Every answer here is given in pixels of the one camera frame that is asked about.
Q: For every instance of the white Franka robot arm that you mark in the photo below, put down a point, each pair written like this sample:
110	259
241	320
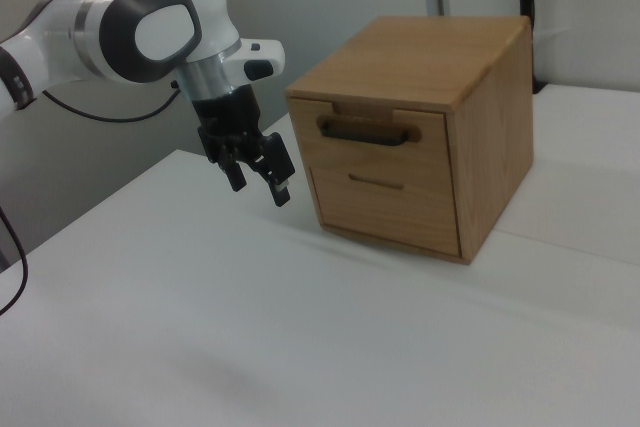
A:
165	37

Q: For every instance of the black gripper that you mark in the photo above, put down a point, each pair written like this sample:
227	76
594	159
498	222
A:
227	112

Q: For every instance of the wooden two-drawer cabinet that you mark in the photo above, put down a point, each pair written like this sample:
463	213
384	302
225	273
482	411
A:
500	137

